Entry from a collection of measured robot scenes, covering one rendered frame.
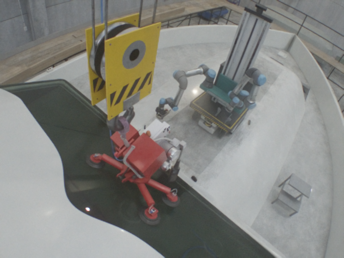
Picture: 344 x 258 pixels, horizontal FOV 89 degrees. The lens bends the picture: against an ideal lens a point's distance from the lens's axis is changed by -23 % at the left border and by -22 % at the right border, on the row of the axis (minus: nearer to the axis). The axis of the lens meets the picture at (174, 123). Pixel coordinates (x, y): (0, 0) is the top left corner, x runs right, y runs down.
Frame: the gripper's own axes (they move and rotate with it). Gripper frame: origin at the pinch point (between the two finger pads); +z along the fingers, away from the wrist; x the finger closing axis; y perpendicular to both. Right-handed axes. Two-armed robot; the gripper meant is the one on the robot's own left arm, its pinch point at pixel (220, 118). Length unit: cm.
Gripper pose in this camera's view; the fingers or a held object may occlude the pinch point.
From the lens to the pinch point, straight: 256.6
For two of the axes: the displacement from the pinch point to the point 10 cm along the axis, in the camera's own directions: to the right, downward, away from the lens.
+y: -5.6, 1.7, -8.1
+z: -5.2, 6.9, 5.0
